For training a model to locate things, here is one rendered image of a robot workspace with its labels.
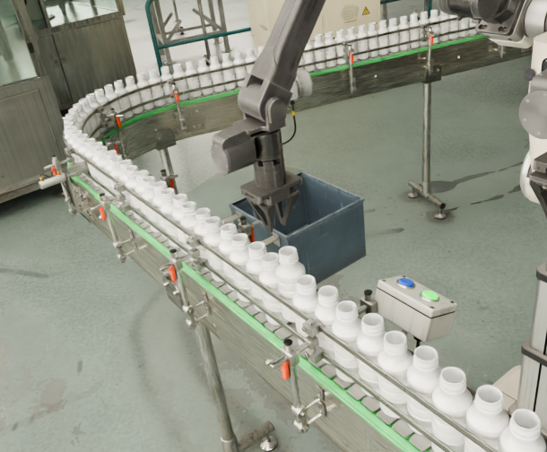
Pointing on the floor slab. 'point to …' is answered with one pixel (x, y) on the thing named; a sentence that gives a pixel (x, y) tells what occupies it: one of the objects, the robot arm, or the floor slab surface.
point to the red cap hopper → (186, 28)
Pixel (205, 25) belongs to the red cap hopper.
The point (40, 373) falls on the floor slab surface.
